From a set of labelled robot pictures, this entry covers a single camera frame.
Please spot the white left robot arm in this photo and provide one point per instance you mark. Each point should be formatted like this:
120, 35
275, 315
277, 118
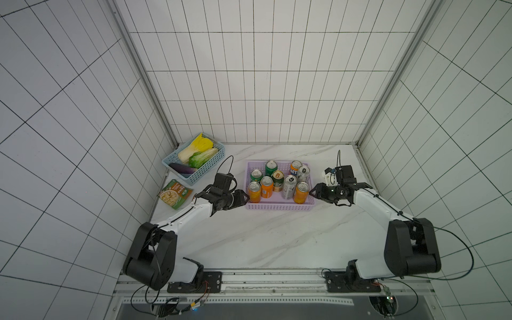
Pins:
153, 258

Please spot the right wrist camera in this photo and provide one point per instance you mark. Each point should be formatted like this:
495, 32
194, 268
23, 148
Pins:
341, 175

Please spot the purple toy eggplant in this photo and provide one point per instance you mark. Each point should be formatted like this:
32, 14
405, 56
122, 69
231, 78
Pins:
182, 169

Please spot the white monster can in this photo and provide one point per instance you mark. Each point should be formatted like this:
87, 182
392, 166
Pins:
289, 186
303, 173

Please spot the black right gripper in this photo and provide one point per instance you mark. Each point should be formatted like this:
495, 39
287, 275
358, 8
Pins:
325, 192

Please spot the green Sprite can small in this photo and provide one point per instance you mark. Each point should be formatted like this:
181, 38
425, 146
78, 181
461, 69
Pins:
256, 175

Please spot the orange fanta can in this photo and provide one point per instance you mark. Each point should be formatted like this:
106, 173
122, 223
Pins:
266, 187
294, 167

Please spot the orange Schweppes can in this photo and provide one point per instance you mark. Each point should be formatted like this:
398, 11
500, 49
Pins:
301, 193

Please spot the green can rear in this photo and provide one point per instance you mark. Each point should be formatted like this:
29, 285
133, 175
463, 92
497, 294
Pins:
270, 168

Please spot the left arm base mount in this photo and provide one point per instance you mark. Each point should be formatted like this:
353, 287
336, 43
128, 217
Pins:
189, 276

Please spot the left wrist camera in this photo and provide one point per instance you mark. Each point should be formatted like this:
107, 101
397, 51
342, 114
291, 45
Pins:
225, 182

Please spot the green food packet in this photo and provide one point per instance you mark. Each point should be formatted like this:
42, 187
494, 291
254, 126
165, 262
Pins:
175, 194

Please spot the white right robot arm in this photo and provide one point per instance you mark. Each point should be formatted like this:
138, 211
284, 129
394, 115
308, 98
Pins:
410, 246

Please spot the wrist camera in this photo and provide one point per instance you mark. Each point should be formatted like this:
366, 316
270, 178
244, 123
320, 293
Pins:
225, 182
341, 175

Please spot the purple perforated plastic basket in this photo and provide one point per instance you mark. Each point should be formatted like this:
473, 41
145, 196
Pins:
276, 202

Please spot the yellow toy cabbage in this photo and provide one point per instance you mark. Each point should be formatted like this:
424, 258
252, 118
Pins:
198, 145

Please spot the blue perforated plastic basket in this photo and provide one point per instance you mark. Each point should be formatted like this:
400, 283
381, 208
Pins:
192, 179

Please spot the green toy lettuce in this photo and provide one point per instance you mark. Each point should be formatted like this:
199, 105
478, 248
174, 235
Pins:
199, 159

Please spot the white Monster can front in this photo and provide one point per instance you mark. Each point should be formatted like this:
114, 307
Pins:
289, 186

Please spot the orange Fanta can front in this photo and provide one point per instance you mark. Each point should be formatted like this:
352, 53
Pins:
266, 187

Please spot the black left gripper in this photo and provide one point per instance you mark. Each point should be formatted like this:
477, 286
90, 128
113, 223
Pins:
239, 194

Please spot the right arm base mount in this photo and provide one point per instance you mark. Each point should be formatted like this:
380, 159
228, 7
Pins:
348, 281

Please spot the aluminium rail frame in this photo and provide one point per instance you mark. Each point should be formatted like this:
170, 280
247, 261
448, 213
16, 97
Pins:
273, 285

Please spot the gold top green can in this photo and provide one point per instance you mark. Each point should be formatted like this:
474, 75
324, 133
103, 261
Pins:
278, 180

